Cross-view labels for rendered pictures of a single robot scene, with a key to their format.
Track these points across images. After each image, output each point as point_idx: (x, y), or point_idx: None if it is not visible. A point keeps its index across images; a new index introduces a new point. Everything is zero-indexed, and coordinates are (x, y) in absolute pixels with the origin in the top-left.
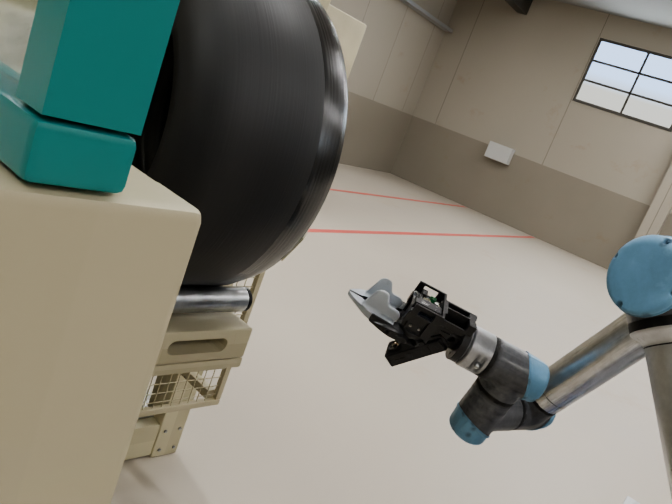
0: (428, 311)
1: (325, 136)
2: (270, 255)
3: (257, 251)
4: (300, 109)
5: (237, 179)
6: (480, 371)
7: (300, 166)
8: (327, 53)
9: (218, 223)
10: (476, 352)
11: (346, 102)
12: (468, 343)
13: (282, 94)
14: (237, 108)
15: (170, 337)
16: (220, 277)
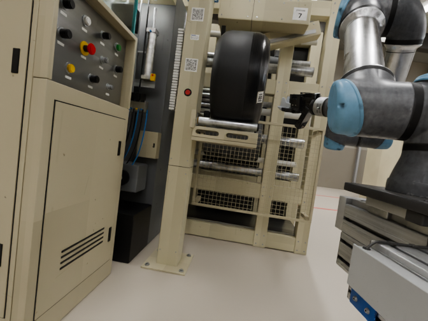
0: (293, 94)
1: (252, 55)
2: (247, 98)
3: (241, 96)
4: (241, 49)
5: (222, 69)
6: (321, 111)
7: (243, 64)
8: (255, 37)
9: (221, 84)
10: (316, 103)
11: (262, 47)
12: (313, 101)
13: (234, 47)
14: (220, 53)
15: (226, 130)
16: (238, 111)
